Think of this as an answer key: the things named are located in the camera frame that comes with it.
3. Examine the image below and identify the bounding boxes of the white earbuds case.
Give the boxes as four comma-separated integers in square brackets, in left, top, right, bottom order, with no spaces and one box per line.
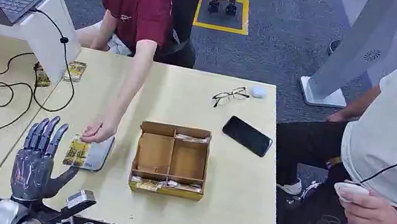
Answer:
[249,84,269,100]

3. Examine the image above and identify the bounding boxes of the person's hand over card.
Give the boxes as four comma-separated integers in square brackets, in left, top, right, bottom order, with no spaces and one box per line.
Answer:
[79,112,121,149]

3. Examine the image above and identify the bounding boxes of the person's hand with white device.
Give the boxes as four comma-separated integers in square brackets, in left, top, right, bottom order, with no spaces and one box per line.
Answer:
[333,180,397,224]

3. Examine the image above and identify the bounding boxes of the cards in narrow box slot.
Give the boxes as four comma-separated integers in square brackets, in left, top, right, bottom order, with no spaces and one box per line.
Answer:
[175,132,211,146]

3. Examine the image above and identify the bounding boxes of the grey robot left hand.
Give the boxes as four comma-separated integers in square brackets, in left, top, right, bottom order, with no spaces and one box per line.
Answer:
[7,109,88,212]

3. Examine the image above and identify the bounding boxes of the yellow card stack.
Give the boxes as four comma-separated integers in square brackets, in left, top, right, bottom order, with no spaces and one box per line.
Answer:
[30,61,55,90]
[61,59,88,86]

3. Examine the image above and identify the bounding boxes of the grey flat pad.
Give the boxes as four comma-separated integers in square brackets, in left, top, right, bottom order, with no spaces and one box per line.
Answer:
[81,131,116,175]

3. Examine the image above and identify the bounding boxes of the white handheld device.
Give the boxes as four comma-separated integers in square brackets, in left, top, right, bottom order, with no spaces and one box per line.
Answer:
[331,180,372,207]

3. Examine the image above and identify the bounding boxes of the white laptop stand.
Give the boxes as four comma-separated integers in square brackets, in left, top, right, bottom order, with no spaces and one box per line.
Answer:
[0,0,90,90]

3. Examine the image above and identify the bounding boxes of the cards in wide box slot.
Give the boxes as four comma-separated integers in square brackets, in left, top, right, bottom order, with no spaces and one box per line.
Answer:
[129,173,204,201]

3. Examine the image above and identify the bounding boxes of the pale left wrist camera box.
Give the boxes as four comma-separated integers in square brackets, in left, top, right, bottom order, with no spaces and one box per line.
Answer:
[59,186,99,224]

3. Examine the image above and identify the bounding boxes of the yellow printed card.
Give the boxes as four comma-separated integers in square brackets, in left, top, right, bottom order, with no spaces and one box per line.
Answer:
[62,133,93,170]

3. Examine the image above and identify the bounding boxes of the white pillar stand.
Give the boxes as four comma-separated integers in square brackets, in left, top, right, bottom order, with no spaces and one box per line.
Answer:
[296,0,397,120]

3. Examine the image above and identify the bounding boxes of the person in red top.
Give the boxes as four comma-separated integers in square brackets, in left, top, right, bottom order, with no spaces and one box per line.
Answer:
[38,0,206,143]

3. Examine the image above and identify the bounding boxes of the black smartphone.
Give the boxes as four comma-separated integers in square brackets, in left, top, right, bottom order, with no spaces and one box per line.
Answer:
[219,114,277,160]

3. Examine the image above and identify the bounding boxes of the black-framed glasses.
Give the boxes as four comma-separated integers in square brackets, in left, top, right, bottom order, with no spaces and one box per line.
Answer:
[210,82,252,114]

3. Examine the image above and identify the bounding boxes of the black power cable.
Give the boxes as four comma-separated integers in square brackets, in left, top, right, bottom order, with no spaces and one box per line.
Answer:
[0,2,89,144]

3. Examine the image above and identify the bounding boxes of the wooden card box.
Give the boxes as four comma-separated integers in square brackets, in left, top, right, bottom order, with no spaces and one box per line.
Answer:
[126,118,216,204]

